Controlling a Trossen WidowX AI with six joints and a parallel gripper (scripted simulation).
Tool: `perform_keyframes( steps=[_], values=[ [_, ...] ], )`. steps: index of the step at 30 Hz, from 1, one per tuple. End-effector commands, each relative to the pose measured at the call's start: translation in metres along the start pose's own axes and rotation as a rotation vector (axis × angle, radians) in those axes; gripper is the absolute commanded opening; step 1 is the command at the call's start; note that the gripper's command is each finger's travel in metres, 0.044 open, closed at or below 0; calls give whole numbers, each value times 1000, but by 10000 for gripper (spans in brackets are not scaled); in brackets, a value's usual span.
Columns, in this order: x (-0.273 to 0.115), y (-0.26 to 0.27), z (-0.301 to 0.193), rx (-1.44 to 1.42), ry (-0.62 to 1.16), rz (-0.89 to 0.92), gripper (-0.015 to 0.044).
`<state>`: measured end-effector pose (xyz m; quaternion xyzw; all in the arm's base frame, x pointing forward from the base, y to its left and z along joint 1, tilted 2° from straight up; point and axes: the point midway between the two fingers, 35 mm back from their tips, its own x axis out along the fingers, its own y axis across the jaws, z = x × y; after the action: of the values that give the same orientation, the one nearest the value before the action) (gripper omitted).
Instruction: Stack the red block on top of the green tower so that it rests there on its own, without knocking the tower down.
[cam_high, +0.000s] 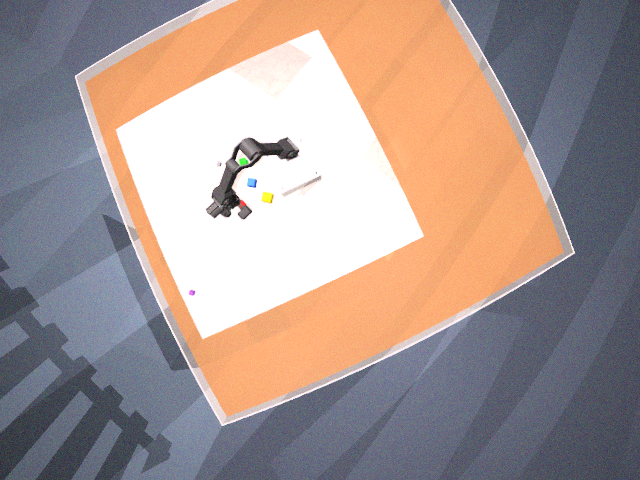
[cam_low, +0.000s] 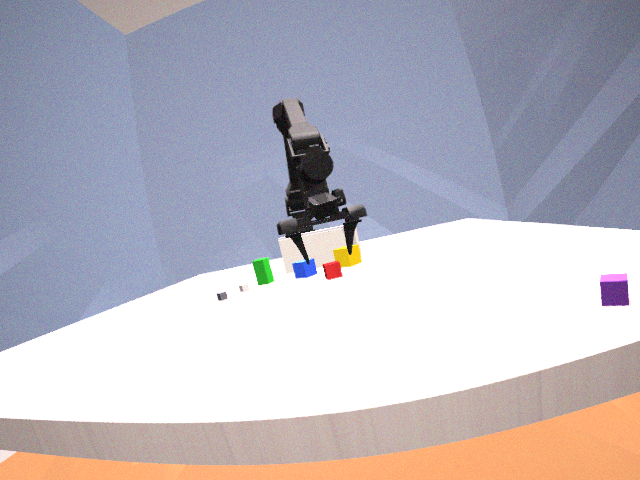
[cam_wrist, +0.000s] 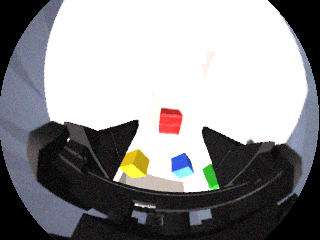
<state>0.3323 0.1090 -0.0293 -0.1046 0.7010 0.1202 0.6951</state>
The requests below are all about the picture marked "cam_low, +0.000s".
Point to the yellow block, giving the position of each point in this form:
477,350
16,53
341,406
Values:
341,255

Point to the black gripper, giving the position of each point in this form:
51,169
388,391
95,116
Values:
351,215

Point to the blue block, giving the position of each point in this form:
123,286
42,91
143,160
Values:
303,270

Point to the purple block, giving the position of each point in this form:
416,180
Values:
614,290

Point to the green block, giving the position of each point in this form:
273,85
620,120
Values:
265,278
261,266

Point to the red block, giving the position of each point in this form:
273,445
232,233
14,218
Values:
332,270

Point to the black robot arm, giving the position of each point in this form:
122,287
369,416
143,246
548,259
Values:
308,161

